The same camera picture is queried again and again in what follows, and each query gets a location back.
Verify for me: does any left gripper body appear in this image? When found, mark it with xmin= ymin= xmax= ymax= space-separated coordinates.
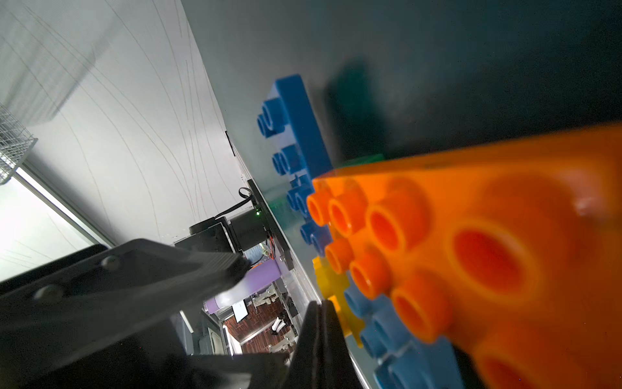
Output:
xmin=0 ymin=242 xmax=293 ymax=389

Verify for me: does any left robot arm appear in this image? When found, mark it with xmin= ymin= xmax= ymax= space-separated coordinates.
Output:
xmin=1 ymin=216 xmax=288 ymax=388

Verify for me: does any orange lego brick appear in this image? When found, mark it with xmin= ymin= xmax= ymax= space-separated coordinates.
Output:
xmin=306 ymin=123 xmax=621 ymax=388

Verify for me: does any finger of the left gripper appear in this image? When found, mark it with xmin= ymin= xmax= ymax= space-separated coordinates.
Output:
xmin=1 ymin=239 xmax=249 ymax=370

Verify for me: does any white wire basket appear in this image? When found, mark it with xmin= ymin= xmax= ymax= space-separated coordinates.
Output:
xmin=1 ymin=105 xmax=38 ymax=185

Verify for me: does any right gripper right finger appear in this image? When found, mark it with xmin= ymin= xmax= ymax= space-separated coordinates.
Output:
xmin=320 ymin=300 xmax=362 ymax=389

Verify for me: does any light blue lego brick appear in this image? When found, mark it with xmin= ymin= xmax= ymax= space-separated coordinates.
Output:
xmin=344 ymin=285 xmax=464 ymax=389

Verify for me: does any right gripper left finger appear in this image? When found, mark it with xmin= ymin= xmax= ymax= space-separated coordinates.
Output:
xmin=281 ymin=301 xmax=322 ymax=388

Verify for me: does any dark blue lego brick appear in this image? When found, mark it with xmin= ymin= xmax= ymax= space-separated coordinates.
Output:
xmin=257 ymin=75 xmax=333 ymax=257

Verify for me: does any yellow lego brick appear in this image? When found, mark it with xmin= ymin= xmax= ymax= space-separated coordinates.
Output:
xmin=313 ymin=257 xmax=364 ymax=348

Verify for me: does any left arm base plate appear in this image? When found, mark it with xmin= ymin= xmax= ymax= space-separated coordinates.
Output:
xmin=247 ymin=179 xmax=294 ymax=272

